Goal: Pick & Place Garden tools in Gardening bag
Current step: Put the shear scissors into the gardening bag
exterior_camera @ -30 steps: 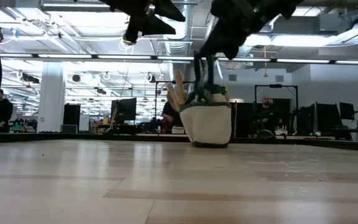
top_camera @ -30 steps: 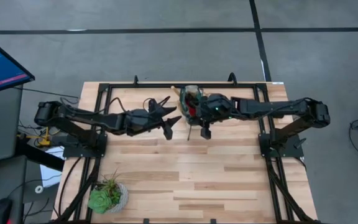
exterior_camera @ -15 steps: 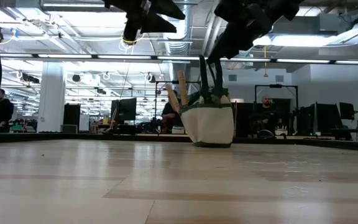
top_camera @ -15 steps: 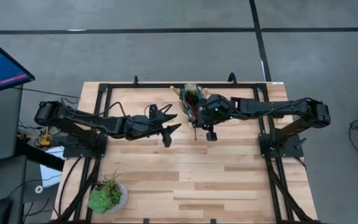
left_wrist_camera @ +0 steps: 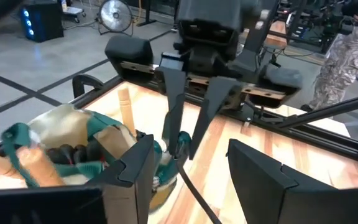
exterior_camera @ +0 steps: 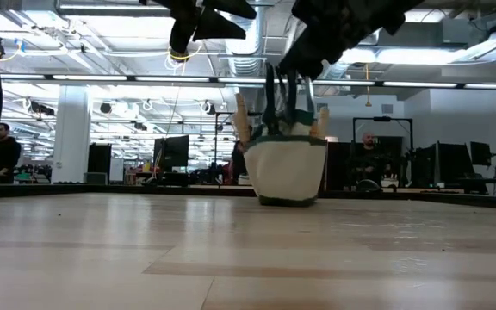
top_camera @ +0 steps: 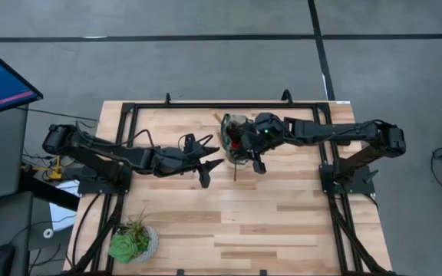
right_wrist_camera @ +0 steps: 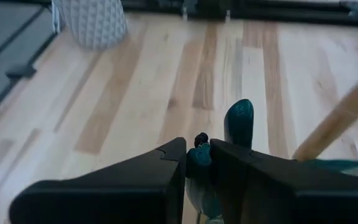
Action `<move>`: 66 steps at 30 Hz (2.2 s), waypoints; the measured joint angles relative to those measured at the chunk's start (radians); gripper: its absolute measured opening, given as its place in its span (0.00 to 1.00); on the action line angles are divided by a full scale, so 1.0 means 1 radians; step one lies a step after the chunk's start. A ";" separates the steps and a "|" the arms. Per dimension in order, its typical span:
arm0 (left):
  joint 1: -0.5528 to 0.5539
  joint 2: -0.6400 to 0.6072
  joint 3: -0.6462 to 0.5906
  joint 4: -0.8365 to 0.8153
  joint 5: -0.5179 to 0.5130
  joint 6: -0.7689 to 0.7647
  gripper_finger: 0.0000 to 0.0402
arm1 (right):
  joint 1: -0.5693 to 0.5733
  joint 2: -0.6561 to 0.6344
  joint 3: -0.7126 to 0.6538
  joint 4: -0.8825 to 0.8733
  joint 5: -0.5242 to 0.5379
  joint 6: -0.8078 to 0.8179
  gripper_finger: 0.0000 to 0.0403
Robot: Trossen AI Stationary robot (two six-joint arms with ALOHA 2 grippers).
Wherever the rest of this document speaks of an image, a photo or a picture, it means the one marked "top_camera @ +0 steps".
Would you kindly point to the black desk support bar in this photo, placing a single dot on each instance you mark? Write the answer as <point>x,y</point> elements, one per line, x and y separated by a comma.
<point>48,193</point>

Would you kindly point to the white label sticker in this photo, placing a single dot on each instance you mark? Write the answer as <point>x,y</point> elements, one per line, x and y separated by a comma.
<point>343,102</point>

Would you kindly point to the white tape roll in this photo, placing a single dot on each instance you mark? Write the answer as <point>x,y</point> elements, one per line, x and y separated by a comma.
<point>44,234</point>

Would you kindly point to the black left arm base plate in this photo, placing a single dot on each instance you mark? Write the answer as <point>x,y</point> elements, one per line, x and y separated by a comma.
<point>90,186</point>

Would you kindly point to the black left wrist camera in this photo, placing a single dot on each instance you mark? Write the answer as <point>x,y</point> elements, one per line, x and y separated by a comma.
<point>189,141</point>

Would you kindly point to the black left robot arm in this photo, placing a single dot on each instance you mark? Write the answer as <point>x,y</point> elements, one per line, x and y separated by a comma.
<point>102,153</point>

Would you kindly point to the black metal table frame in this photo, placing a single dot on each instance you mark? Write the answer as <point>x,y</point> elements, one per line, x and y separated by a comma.
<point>225,105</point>

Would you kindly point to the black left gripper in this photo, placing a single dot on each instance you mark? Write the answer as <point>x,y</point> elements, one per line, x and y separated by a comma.
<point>175,161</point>

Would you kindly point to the white paper sheet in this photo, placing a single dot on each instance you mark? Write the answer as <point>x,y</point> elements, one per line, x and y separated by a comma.
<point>61,214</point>

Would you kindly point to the succulent plant in white pot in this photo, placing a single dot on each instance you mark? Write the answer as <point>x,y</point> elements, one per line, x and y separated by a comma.
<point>123,247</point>

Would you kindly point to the yellow clamp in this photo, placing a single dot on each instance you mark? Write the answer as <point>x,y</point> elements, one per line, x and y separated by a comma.
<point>56,174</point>

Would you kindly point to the black computer mouse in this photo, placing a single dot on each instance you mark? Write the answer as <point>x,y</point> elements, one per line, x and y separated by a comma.
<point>1,260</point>

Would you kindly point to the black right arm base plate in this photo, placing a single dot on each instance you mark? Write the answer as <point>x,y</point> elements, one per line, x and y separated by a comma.
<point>353,186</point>

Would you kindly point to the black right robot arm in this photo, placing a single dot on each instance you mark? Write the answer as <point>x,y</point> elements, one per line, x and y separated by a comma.
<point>332,130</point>

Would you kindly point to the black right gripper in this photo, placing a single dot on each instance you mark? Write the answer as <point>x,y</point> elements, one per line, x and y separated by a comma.
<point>265,132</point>

